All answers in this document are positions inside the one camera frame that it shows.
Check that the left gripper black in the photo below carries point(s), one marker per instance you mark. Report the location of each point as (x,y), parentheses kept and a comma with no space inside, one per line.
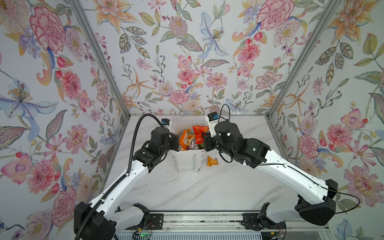
(174,142)

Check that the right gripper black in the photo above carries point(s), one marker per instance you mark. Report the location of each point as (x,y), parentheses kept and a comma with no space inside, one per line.
(207,142)

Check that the red snack packet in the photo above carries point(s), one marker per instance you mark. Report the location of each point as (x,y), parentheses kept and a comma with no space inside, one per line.
(199,130)

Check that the orange small snack packet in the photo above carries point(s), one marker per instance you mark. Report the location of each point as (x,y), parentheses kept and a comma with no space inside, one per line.
(185,140)

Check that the white paper gift bag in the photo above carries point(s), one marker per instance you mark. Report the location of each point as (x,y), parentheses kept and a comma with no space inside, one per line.
(190,161)

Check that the multicolour Fox's candy bag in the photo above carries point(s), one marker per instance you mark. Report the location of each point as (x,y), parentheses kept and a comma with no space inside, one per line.
(192,143)

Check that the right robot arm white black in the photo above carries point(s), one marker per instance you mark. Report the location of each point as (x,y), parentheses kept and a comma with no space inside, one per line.
(314,201)

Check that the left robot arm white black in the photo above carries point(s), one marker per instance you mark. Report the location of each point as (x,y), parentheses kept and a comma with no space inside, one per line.
(109,200)

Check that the small orange wrapped candy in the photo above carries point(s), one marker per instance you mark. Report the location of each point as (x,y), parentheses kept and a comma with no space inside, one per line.
(212,161)

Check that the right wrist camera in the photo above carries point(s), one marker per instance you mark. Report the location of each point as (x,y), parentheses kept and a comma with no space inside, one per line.
(212,120)

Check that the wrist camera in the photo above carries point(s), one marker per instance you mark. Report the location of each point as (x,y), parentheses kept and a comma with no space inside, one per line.
(167,123)
(212,120)

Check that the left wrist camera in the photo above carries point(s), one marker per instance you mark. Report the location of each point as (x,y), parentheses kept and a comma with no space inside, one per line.
(167,123)

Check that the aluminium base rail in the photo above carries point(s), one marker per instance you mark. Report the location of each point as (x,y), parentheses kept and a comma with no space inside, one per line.
(172,221)

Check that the left aluminium corner post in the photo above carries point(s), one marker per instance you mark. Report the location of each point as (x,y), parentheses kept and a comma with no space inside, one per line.
(94,44)

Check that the aluminium corner post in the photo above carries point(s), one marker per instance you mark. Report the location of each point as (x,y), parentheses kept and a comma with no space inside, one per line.
(320,26)
(94,44)

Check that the right aluminium corner post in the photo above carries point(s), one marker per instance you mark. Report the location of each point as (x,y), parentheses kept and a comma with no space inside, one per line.
(320,26)

